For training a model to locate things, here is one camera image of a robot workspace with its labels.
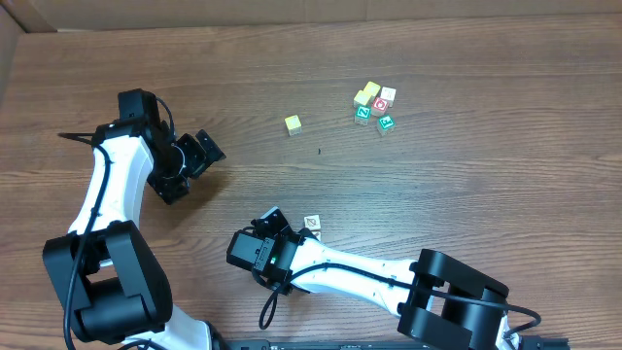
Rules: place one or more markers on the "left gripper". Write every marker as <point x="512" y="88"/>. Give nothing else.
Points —
<point x="195" y="154"/>

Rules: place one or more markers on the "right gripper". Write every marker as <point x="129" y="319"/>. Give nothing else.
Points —
<point x="271" y="224"/>

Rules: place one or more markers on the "white leaf block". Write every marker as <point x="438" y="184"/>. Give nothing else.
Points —
<point x="313" y="222"/>

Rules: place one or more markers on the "white block dark drawing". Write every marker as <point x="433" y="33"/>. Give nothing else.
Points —
<point x="317" y="235"/>

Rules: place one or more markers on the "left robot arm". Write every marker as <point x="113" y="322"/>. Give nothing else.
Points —
<point x="109" y="283"/>

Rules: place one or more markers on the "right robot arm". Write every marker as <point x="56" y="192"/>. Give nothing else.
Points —
<point x="438" y="300"/>

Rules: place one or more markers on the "lone yellow block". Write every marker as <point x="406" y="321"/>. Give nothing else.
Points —
<point x="293" y="125"/>

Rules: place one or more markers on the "green block letter Z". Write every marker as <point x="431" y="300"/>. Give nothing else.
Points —
<point x="362" y="115"/>

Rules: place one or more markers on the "green block right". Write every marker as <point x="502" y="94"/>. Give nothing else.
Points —
<point x="385" y="125"/>

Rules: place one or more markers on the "yellow block lower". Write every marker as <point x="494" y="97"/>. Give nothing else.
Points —
<point x="363" y="98"/>

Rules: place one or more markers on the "red block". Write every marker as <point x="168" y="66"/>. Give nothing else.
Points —
<point x="379" y="107"/>

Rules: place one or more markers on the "yellow block upper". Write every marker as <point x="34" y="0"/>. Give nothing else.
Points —
<point x="372" y="89"/>

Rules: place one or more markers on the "white block top right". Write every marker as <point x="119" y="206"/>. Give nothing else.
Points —
<point x="388" y="94"/>

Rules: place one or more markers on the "cardboard box wall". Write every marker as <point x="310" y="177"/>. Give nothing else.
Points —
<point x="183" y="48"/>

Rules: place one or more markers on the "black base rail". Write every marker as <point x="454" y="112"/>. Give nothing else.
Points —
<point x="526" y="343"/>

